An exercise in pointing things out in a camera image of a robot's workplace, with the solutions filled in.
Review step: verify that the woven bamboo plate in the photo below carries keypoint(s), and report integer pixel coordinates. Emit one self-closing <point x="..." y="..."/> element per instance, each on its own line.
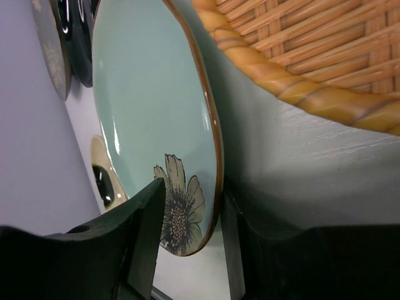
<point x="338" y="60"/>

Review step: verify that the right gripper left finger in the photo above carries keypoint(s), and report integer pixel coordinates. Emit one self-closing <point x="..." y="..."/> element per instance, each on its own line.
<point x="110" y="257"/>

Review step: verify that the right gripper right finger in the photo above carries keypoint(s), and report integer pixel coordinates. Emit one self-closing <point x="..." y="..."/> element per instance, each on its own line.
<point x="268" y="258"/>

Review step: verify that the grey deer pattern plate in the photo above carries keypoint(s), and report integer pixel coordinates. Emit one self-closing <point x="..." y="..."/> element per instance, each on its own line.
<point x="48" y="29"/>

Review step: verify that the cream plate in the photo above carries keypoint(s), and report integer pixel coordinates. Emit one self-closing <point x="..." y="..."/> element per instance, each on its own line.
<point x="107" y="182"/>

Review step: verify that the black glossy plate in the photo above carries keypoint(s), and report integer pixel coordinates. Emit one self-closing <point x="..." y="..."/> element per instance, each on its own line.
<point x="75" y="22"/>

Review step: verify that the teal flower plate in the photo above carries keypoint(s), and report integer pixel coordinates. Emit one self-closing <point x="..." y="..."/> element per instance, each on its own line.
<point x="158" y="116"/>

